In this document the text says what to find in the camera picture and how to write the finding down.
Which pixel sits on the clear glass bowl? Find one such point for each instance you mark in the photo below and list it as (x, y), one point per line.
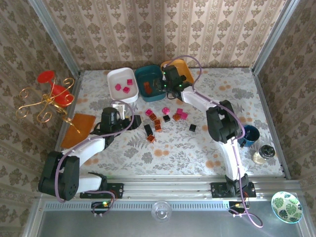
(161, 211)

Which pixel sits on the red plastic goblet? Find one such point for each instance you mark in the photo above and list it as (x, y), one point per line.
(58, 91)

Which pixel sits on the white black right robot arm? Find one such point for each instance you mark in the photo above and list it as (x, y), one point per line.
(232, 160)

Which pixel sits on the orange lego brick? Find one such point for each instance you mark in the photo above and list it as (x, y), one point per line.
(157, 122)
(150, 138)
(176, 117)
(158, 127)
(149, 91)
(152, 116)
(147, 85)

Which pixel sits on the orange plastic container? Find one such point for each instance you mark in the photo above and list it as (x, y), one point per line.
(186, 69)

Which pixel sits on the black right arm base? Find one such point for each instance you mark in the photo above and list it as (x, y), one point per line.
(219, 191)

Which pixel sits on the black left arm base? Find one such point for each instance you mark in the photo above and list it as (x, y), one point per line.
(116, 190)

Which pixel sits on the small control board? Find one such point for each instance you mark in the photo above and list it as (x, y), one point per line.
(101, 206)
(238, 206)

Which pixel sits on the pink lego brick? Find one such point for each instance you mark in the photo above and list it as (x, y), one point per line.
(179, 111)
(166, 110)
(184, 115)
(126, 90)
(118, 87)
(148, 112)
(129, 82)

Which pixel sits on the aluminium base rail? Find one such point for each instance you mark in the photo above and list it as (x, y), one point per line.
(168, 187)

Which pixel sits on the black lego brick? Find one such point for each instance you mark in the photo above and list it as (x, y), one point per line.
(166, 118)
(147, 127)
(192, 127)
(149, 132)

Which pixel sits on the glass jar with black lid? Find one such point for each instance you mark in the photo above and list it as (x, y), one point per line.
(263, 155)

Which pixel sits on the white plastic container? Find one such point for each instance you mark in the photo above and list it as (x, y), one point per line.
(121, 95)

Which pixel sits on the teal plastic container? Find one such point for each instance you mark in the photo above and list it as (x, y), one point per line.
(143, 74)

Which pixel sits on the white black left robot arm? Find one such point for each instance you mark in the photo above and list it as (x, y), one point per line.
(84, 148)

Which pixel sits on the blue mug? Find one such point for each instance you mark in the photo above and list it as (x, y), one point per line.
(250, 135)

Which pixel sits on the orange flat board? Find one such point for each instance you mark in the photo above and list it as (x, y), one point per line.
(76, 130)

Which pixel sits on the leaf print bowl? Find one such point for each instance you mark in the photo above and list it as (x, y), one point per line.
(286, 207)

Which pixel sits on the aluminium frame post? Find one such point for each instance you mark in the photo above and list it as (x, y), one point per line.
(56, 39)
(274, 37)

